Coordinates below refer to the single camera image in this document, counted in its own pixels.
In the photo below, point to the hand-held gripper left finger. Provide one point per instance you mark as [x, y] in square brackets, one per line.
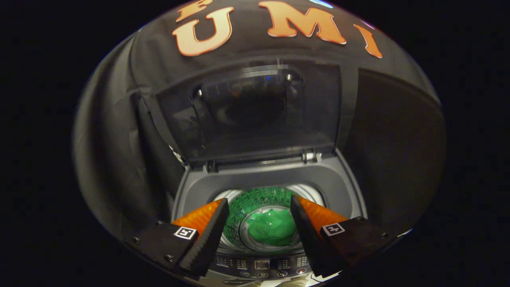
[211, 237]

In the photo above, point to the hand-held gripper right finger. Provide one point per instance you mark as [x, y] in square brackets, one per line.
[308, 241]

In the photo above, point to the green polo shirt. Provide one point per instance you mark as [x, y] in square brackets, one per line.
[273, 227]

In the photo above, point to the grey washing machine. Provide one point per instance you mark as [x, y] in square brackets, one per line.
[279, 175]

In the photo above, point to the dark glass washing machine lid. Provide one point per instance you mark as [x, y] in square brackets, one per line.
[259, 119]

